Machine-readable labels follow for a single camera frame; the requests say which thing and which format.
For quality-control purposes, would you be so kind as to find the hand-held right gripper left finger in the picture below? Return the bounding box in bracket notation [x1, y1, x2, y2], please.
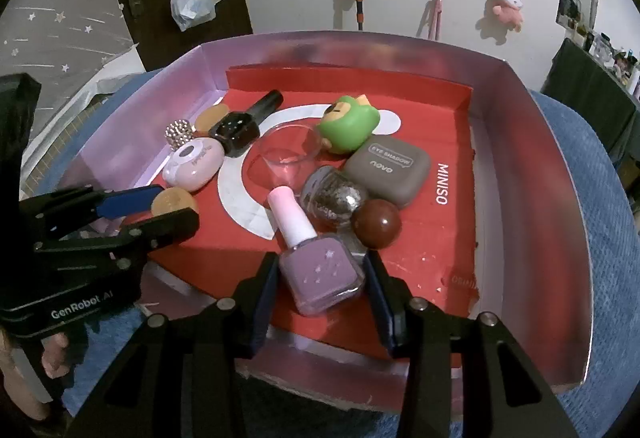
[65, 252, 281, 438]

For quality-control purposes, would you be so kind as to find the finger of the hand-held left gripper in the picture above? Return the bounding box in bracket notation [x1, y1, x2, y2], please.
[32, 207, 201, 271]
[20, 184, 166, 239]

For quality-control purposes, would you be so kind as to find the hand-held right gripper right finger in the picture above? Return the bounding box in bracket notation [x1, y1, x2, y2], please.
[362, 250, 583, 438]

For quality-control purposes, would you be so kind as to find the amber round disc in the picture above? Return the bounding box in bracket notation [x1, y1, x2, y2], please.
[151, 188, 199, 219]

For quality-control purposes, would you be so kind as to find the purple nail polish bottle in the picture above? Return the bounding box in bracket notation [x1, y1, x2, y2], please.
[266, 186, 366, 316]

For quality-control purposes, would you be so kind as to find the lilac round case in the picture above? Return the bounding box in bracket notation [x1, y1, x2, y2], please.
[161, 137, 226, 193]

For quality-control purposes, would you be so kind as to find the gold studded cylinder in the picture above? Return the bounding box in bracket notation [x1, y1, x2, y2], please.
[164, 118, 195, 151]

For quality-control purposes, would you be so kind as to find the black nail polish bottle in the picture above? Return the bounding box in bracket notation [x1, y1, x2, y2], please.
[207, 89, 285, 158]

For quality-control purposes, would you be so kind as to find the silver glitter jar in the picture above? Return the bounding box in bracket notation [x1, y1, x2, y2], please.
[300, 165, 371, 226]

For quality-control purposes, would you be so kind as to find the grey eyeshadow case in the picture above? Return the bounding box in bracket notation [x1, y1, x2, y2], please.
[342, 134, 432, 208]

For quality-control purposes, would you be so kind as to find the clear glass cup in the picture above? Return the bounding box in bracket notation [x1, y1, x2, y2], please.
[247, 123, 322, 186]

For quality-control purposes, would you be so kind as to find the green frog toy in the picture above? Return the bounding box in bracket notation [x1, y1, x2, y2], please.
[318, 94, 383, 155]

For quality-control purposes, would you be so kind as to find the pink and red cardboard box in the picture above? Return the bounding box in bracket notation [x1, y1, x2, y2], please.
[45, 30, 598, 414]

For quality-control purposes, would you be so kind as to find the person's left forearm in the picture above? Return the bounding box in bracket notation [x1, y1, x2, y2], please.
[0, 330, 68, 438]

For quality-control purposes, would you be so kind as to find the person's left hand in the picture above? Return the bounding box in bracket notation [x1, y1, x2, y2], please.
[41, 332, 71, 378]

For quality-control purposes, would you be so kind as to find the green cutting mat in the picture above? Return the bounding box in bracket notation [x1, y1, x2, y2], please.
[22, 115, 68, 191]

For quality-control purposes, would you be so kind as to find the white paper sheet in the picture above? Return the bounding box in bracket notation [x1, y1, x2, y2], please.
[20, 40, 143, 191]

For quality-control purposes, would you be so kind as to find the pink folded tripod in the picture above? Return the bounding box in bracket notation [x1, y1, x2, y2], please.
[427, 0, 445, 41]

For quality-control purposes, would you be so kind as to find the side table with green cloth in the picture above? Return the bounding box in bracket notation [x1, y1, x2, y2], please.
[542, 38, 640, 214]

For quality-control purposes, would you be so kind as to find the pink plush toy with horns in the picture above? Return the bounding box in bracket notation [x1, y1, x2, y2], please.
[489, 0, 526, 33]

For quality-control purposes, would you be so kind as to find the row of small bottles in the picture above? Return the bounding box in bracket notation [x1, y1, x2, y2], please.
[570, 25, 640, 94]

